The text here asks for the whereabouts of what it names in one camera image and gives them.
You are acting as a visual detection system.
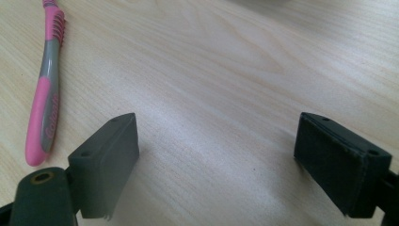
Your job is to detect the pink and grey toothbrush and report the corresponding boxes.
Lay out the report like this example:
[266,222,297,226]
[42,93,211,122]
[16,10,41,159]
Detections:
[24,0,67,168]

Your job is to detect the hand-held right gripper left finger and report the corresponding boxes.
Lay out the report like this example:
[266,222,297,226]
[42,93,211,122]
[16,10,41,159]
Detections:
[67,112,140,220]

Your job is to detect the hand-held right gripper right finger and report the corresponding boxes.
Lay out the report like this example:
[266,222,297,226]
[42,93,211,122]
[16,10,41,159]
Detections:
[293,111,393,219]

